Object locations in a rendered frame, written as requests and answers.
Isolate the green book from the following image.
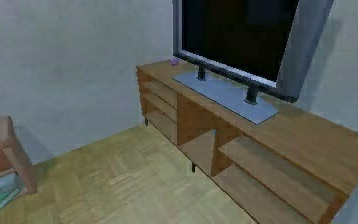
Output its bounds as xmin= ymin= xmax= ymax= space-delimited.
xmin=0 ymin=188 xmax=21 ymax=213

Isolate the reddish brown side table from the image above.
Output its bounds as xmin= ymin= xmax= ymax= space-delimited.
xmin=0 ymin=115 xmax=39 ymax=201

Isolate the black television set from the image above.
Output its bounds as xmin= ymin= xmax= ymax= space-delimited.
xmin=172 ymin=0 xmax=335 ymax=126

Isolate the brown wooden shelf cabinet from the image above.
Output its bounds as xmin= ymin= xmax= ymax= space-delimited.
xmin=136 ymin=59 xmax=358 ymax=224

